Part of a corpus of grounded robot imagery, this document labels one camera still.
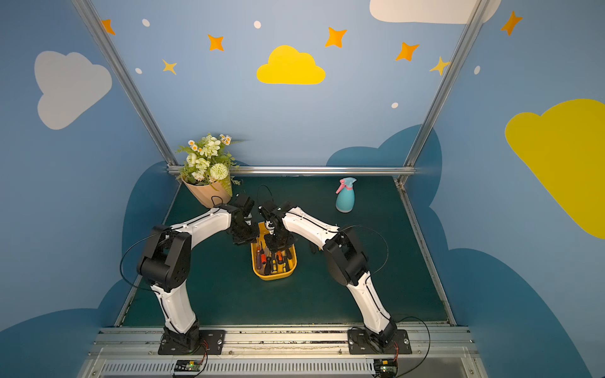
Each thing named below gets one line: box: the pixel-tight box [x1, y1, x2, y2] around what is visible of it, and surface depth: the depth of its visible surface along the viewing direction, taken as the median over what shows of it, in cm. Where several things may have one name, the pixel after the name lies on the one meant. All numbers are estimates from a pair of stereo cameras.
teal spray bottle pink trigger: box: [335, 177, 358, 213], surface depth 103 cm
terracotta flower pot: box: [181, 177, 232, 208], surface depth 98 cm
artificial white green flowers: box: [176, 133, 244, 197], surface depth 90 cm
